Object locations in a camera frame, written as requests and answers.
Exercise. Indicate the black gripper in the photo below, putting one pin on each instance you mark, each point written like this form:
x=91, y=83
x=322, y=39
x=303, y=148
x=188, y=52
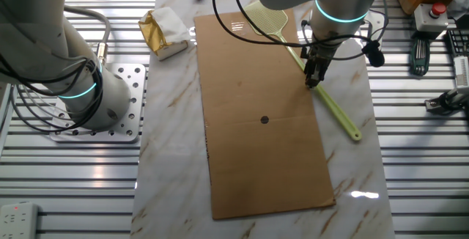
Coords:
x=318, y=54

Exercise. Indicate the yellow-green plastic flyswatter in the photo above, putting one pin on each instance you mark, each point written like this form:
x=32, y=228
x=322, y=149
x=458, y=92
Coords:
x=269, y=21

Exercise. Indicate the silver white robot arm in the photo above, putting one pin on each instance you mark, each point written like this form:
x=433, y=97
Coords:
x=29, y=48

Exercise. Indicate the black foam microphone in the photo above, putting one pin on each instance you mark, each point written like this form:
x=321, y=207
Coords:
x=374, y=54

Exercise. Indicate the brown cardboard sheet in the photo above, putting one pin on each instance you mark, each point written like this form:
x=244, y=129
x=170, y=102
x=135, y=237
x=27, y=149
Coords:
x=256, y=158

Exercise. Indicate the green hex key set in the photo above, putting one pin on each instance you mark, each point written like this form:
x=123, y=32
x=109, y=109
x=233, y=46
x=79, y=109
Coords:
x=420, y=57

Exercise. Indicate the grey box red stop button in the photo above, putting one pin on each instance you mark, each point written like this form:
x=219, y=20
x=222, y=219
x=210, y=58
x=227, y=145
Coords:
x=427, y=21

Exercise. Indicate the silver ribbed adapter box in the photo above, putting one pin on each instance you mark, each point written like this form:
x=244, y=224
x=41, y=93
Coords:
x=462, y=72

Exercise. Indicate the black keyboard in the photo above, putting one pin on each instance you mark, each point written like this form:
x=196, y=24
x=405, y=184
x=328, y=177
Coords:
x=459, y=43

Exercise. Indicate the gold wrapped tissue pack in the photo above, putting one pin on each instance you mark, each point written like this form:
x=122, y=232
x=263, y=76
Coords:
x=161, y=30

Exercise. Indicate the aluminium robot mounting plate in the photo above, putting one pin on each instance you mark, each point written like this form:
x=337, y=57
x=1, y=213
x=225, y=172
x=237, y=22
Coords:
x=141, y=92

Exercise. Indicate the white power strip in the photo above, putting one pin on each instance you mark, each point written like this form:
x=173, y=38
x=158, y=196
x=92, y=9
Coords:
x=18, y=220

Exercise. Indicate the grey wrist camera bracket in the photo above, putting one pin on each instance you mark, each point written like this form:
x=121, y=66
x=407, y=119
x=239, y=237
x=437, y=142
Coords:
x=373, y=17

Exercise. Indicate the grey camera on clamp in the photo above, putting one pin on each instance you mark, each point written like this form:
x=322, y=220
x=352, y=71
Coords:
x=450, y=99

